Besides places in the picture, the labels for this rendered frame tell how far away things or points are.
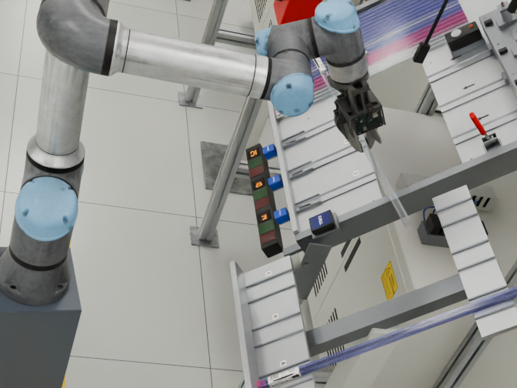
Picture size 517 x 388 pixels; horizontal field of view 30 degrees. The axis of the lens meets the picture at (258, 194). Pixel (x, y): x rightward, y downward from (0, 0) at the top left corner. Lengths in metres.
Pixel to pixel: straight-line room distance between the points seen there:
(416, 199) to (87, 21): 0.79
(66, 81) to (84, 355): 1.02
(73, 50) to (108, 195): 1.49
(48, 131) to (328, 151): 0.66
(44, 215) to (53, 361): 0.40
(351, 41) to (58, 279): 0.76
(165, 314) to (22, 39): 1.33
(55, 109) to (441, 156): 1.20
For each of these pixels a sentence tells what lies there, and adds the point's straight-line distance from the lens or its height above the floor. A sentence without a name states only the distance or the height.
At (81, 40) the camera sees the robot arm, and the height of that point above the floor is 1.16.
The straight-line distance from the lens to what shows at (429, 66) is 2.29.
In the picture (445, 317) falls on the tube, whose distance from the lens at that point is 1.69.
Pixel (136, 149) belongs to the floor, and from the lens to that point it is 3.29.
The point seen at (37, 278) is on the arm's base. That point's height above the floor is 0.62.
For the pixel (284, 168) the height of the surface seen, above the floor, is 0.73.
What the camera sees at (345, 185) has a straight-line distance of 2.11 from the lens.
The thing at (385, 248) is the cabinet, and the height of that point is 0.56.
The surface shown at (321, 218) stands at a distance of 2.02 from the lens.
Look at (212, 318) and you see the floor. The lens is 2.83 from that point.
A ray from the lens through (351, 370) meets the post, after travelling 1.91.
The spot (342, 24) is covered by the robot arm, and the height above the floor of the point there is 1.24.
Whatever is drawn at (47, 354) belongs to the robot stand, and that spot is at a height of 0.41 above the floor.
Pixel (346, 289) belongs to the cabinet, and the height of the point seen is 0.31.
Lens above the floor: 2.06
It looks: 39 degrees down
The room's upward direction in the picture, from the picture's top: 21 degrees clockwise
